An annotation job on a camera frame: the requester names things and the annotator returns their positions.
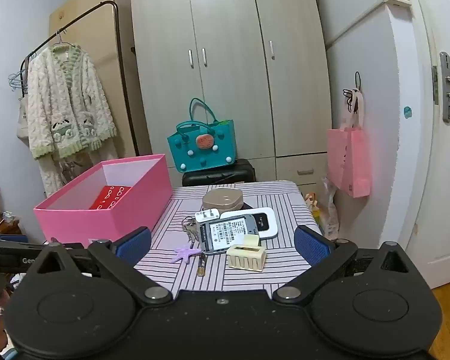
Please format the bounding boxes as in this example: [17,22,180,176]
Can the beige canvas tote bag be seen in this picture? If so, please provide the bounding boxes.
[17,95,32,143]

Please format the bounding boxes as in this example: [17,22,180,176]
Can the cream hair claw clip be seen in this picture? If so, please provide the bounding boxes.
[226,233,267,272]

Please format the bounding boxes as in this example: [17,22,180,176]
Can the blue wire hangers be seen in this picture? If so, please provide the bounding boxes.
[7,70,28,95]

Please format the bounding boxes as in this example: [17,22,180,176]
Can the beige wardrobe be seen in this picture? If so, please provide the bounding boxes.
[127,0,332,196]

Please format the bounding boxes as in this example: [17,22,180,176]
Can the pink cardboard box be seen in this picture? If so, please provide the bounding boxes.
[33,154,173,250]

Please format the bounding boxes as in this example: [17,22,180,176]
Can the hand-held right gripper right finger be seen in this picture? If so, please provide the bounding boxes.
[272,225,417,306]

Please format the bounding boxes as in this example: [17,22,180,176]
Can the red printed paper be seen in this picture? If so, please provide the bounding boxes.
[89,185,134,211]

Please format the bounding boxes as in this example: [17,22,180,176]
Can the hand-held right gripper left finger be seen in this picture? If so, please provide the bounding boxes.
[26,226,173,306]

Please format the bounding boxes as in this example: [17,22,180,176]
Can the purple starfish toy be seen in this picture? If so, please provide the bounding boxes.
[174,243,203,264]

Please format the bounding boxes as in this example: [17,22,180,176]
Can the striped table cover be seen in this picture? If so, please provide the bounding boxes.
[133,181,321,293]

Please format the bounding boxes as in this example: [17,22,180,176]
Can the bunch of metal keys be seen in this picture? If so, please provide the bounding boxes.
[182,217,200,246]

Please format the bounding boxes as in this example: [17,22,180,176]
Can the white charger plug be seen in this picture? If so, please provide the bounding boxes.
[195,209,221,223]

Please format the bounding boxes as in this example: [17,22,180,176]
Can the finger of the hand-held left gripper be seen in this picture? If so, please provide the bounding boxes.
[0,234,49,250]

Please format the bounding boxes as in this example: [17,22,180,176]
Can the white door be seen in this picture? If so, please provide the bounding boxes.
[405,0,450,289]

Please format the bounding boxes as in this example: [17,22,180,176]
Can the white refrigerator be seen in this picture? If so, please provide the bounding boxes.
[311,0,402,241]

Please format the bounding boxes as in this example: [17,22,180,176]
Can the black suitcase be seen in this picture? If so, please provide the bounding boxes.
[182,158,256,187]

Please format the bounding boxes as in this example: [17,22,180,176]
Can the black clothes rack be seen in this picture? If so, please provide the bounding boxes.
[20,1,139,156]

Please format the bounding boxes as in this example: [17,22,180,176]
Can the black hair ties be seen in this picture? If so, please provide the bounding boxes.
[342,71,362,115]

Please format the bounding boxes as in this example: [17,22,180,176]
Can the light wooden cabinet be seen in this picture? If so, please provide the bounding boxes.
[48,0,143,158]

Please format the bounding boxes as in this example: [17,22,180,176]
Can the pink paper bag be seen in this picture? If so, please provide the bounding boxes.
[326,127,372,199]

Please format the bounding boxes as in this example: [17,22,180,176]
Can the clear plastic bag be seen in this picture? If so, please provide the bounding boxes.
[304,176,340,241]

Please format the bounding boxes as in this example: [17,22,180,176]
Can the white pocket router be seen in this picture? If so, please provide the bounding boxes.
[217,207,279,241]

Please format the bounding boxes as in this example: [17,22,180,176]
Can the teal felt handbag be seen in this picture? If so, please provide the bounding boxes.
[167,98,238,174]

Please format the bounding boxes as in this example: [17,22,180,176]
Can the grey labelled device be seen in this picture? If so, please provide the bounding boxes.
[197,213,263,256]

